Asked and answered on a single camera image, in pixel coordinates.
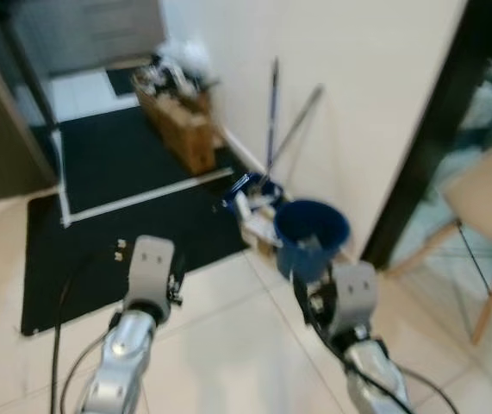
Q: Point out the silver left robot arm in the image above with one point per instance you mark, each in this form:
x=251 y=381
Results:
x=121 y=366

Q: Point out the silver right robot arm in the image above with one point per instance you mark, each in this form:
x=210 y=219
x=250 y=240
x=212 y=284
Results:
x=375 y=378

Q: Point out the small white floor fitting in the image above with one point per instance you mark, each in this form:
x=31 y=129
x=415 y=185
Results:
x=121 y=250

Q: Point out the blue plastic bucket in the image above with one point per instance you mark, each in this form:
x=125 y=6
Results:
x=310 y=231

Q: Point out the white cleaning brush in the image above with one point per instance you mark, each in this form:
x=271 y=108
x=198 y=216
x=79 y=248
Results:
x=258 y=228

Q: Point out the long white tape strip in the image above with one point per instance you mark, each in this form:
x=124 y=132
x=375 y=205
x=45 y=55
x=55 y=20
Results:
x=151 y=195

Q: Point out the black floor mat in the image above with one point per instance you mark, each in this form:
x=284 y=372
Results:
x=99 y=228

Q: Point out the blue mop head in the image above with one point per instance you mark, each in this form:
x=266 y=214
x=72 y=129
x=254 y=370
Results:
x=250 y=185

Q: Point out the brown cardboard box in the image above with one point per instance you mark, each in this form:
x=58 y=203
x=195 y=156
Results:
x=185 y=129

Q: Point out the short white tape strip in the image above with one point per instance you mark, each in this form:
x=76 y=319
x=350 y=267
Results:
x=61 y=177

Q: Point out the beige chair wooden legs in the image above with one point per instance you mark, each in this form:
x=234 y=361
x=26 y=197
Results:
x=487 y=194

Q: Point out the small dark rug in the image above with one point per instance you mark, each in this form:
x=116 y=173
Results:
x=123 y=80

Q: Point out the white plastic bag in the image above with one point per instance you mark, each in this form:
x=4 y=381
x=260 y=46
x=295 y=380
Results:
x=185 y=59

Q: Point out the dark brown furniture panel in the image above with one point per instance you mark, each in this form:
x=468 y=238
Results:
x=4 y=129

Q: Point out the black metal pole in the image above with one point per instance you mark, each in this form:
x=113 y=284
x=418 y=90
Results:
x=26 y=69

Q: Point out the grey cabinet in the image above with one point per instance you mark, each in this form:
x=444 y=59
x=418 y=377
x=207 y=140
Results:
x=82 y=34

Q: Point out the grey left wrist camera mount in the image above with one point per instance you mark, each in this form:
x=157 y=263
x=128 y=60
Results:
x=151 y=267

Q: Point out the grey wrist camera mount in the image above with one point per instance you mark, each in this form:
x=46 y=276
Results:
x=355 y=297
x=151 y=267

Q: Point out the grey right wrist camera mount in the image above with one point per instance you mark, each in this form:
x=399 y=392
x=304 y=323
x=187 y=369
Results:
x=355 y=297

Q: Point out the black door frame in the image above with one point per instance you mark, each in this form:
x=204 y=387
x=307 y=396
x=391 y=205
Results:
x=426 y=129

